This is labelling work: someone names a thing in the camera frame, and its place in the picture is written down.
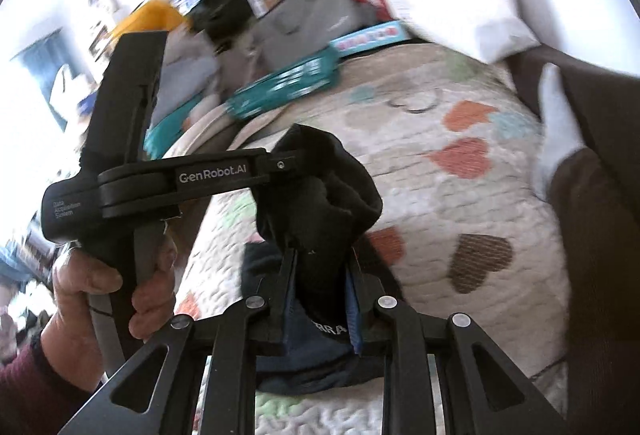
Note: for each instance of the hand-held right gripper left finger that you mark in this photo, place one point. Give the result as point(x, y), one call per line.
point(282, 295)

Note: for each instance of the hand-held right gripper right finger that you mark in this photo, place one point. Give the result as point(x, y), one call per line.
point(354, 310)

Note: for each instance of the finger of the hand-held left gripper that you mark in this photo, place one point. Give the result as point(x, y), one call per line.
point(280, 163)

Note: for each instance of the black pants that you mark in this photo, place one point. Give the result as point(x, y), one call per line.
point(325, 195)

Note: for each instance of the person's left forearm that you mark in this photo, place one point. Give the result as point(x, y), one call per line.
point(35, 390)

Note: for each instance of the person's left hand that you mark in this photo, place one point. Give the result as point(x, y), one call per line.
point(75, 315)

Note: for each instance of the teal cloth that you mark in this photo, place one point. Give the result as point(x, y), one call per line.
point(170, 135)

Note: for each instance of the beige padded mattress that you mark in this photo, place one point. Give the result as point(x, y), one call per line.
point(210, 130)

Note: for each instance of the green paper pack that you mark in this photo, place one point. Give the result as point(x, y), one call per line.
point(290, 82)

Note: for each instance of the grey cloth bundle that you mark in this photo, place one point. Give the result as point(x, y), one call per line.
point(185, 75)

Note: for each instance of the quilted heart print bedspread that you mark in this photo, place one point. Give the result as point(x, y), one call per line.
point(450, 225)

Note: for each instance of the grey laptop bag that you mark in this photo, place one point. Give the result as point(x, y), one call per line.
point(310, 25)

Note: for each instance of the light blue flat box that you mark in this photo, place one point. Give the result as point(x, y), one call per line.
point(367, 37)

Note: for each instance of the blue curtain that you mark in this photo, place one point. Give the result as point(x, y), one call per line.
point(40, 60)

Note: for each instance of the black bag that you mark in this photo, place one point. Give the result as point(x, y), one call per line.
point(220, 15)

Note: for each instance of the yellow cloth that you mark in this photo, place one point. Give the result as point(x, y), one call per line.
point(150, 17)

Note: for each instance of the person's brown trouser leg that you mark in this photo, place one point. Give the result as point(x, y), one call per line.
point(600, 265)

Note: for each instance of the person's white sock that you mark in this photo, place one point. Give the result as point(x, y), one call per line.
point(557, 140)

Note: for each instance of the dark brown cloth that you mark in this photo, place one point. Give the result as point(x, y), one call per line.
point(610, 105)

